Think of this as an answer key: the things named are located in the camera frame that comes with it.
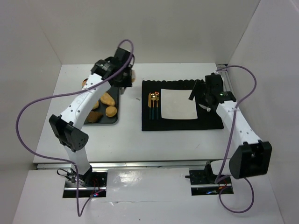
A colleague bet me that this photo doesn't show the glazed donut bread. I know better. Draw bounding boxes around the glazed donut bread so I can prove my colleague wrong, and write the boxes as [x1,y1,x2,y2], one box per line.
[131,70,136,83]

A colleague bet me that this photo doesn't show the metal tongs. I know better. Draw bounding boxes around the metal tongs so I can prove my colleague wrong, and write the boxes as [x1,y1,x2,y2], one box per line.
[120,87,125,95]

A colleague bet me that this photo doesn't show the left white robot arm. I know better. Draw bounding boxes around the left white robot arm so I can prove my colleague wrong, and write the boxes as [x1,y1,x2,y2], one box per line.
[49,56,132,184]

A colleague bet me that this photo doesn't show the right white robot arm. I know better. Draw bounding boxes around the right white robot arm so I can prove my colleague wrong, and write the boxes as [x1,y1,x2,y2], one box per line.
[189,74,272,182]

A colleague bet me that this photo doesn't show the oblong bread roll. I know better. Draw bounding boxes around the oblong bread roll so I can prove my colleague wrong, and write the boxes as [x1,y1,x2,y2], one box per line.
[100,92,115,106]

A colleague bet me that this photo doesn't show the small round bread bun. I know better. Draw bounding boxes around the small round bread bun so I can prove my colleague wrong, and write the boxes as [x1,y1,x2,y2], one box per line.
[105,106,117,118]

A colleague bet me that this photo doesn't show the brown leaf-shaped bread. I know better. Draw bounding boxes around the brown leaf-shaped bread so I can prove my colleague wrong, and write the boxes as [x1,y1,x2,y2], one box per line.
[86,111,103,123]

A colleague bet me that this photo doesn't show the white cup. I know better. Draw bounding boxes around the white cup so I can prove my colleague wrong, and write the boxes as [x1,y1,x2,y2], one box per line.
[199,104,211,112]

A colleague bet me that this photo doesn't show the dark baking tray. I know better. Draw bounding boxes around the dark baking tray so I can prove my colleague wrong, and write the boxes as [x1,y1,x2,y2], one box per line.
[84,87,120,125]

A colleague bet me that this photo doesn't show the white square plate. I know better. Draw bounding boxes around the white square plate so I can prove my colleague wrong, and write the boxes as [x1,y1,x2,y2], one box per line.
[160,89,198,120]

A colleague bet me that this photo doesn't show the black placemat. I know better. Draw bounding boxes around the black placemat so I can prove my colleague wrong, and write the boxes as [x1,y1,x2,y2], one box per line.
[142,79,224,131]

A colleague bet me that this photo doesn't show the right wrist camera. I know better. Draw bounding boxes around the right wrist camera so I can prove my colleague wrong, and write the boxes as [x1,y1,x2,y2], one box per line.
[219,91,236,104]

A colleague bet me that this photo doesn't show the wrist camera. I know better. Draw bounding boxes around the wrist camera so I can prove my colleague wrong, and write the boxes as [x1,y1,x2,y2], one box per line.
[219,91,236,104]
[114,47,130,65]

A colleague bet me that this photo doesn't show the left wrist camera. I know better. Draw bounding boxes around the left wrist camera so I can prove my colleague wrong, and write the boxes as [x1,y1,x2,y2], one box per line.
[114,47,130,65]

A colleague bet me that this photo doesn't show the gold knife green handle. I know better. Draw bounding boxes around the gold knife green handle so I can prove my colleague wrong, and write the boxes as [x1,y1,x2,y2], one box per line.
[148,92,151,120]

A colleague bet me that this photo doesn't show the gold spoon green handle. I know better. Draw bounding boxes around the gold spoon green handle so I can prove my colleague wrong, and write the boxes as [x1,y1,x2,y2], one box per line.
[151,92,157,120]

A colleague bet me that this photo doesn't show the gold fork green handle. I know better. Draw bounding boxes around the gold fork green handle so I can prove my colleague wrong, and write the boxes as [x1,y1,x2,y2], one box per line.
[155,91,159,119]

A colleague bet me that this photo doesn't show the aluminium table edge rail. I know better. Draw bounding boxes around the aluminium table edge rail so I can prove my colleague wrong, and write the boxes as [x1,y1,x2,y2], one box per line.
[35,158,241,170]

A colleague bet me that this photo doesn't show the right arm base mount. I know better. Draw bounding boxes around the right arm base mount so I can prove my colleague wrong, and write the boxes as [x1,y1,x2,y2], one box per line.
[185,161,234,196]

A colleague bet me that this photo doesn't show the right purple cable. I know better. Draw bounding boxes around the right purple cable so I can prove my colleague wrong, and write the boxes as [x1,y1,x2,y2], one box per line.
[214,65,257,214]

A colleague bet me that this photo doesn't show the purple cable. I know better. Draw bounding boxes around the purple cable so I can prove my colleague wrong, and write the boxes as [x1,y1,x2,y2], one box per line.
[214,65,257,214]
[15,39,135,217]

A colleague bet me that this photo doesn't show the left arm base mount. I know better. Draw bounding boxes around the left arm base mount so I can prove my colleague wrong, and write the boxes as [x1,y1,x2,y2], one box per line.
[57,168,108,198]

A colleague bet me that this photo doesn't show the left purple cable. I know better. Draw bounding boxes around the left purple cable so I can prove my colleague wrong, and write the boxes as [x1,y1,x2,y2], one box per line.
[15,39,135,217]

